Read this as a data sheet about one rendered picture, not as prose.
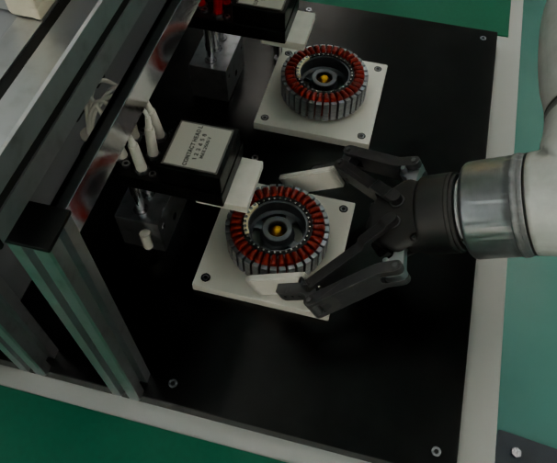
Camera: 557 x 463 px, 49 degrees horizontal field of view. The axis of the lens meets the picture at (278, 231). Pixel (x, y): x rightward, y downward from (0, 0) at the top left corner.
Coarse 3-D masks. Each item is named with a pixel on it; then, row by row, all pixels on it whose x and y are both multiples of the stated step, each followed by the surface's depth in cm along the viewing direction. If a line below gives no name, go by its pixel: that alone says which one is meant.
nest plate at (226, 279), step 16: (336, 208) 71; (352, 208) 71; (224, 224) 69; (336, 224) 69; (224, 240) 68; (256, 240) 68; (336, 240) 68; (208, 256) 67; (224, 256) 67; (336, 256) 67; (208, 272) 66; (224, 272) 66; (240, 272) 66; (208, 288) 65; (224, 288) 65; (240, 288) 65; (272, 304) 64; (288, 304) 64
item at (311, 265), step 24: (264, 192) 67; (288, 192) 67; (240, 216) 65; (264, 216) 68; (288, 216) 68; (312, 216) 66; (240, 240) 64; (264, 240) 66; (288, 240) 66; (312, 240) 64; (240, 264) 64; (264, 264) 62; (288, 264) 62; (312, 264) 64
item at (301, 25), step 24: (240, 0) 69; (264, 0) 69; (288, 0) 69; (192, 24) 72; (216, 24) 72; (240, 24) 71; (264, 24) 70; (288, 24) 71; (312, 24) 74; (216, 48) 79; (288, 48) 72
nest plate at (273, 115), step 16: (368, 64) 84; (384, 64) 84; (272, 80) 82; (368, 80) 82; (272, 96) 80; (368, 96) 80; (272, 112) 79; (288, 112) 79; (368, 112) 79; (256, 128) 79; (272, 128) 78; (288, 128) 77; (304, 128) 77; (320, 128) 77; (336, 128) 77; (352, 128) 77; (368, 128) 77; (352, 144) 77; (368, 144) 76
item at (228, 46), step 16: (224, 48) 79; (240, 48) 81; (192, 64) 78; (208, 64) 78; (224, 64) 78; (240, 64) 83; (192, 80) 80; (208, 80) 79; (224, 80) 78; (208, 96) 82; (224, 96) 81
